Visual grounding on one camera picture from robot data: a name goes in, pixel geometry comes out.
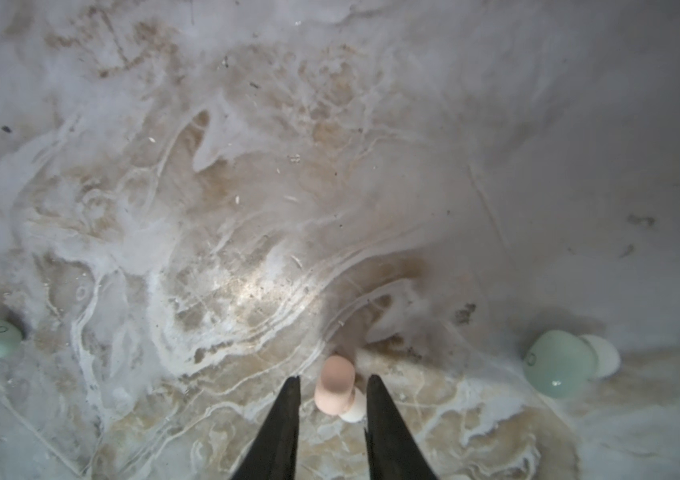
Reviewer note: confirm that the mint earbud right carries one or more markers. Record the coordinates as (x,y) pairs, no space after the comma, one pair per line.
(560,364)

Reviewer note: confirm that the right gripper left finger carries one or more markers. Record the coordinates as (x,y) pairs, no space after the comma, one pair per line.
(273,453)

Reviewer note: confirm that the pink earbud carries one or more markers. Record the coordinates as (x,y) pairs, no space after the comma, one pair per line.
(336,393)

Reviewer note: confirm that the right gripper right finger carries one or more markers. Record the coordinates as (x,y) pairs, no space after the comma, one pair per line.
(391,449)

